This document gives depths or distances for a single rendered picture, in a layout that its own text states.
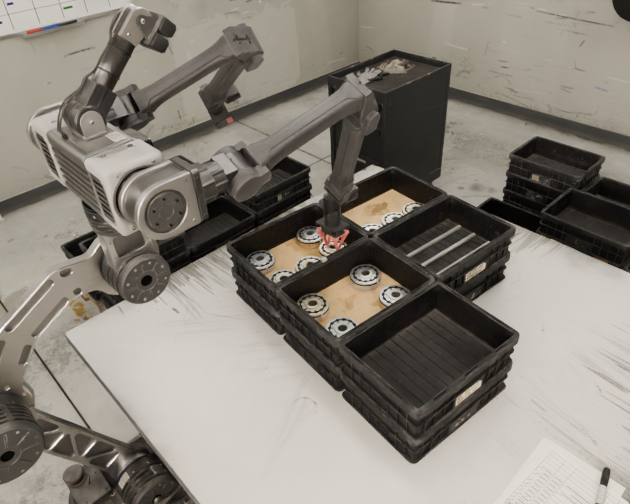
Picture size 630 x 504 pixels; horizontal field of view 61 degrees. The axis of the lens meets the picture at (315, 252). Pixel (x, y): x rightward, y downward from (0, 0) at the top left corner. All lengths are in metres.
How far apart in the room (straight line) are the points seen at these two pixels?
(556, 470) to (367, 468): 0.48
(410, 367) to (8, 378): 1.05
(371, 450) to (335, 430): 0.11
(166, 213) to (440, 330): 0.92
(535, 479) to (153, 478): 1.15
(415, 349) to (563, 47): 3.53
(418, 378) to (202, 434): 0.62
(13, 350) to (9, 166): 2.90
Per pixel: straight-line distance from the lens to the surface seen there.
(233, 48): 1.49
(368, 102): 1.33
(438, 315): 1.70
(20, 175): 4.39
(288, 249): 1.95
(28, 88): 4.24
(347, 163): 1.55
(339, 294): 1.75
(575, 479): 1.60
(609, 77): 4.69
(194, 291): 2.05
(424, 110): 3.38
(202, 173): 1.12
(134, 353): 1.89
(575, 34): 4.72
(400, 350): 1.59
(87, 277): 1.51
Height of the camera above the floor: 2.01
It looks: 38 degrees down
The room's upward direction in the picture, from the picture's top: 4 degrees counter-clockwise
